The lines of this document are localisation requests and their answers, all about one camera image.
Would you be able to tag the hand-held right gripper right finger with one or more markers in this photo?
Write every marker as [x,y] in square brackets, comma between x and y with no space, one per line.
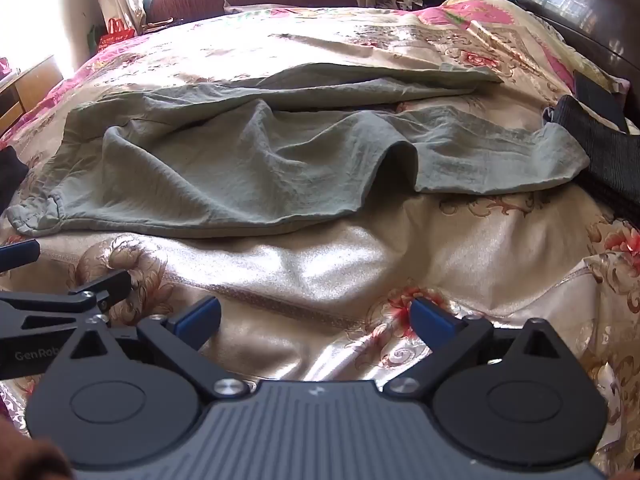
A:
[429,320]

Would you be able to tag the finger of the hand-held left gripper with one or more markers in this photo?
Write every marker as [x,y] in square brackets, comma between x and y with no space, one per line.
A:
[107,287]
[17,258]

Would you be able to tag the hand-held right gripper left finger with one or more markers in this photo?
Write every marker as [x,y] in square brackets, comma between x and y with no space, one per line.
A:
[197,319]

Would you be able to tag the green pants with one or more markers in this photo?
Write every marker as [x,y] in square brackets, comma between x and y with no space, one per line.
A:
[225,170]

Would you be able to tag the person's left forearm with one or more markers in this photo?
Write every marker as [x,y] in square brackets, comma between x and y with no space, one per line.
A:
[27,452]

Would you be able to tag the floral satin bedspread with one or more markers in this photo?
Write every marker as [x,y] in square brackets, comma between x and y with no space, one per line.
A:
[325,270]

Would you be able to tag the wooden cabinet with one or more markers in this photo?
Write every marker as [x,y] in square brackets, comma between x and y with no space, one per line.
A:
[30,90]

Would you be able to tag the dark striped cloth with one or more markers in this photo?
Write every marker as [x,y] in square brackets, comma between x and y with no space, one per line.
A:
[612,157]

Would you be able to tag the red bag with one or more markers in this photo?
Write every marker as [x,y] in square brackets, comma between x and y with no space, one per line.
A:
[116,34]

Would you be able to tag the black flat cloth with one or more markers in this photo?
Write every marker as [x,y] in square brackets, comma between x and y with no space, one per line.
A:
[597,100]

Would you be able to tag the dark wooden headboard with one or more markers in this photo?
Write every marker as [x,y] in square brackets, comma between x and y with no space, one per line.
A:
[600,25]

